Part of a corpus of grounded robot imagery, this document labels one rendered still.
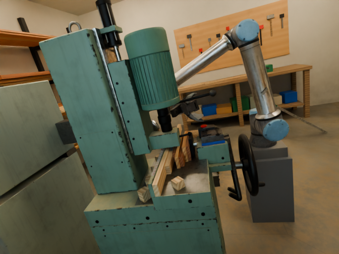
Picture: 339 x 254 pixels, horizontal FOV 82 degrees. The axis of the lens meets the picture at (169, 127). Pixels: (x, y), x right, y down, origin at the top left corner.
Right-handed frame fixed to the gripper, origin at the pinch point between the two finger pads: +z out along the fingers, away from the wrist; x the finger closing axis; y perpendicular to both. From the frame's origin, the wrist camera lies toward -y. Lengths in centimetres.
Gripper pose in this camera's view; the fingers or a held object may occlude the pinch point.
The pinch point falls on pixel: (198, 108)
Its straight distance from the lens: 100.6
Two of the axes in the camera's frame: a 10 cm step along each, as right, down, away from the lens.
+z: 5.0, 0.7, -8.6
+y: 8.0, -4.2, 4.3
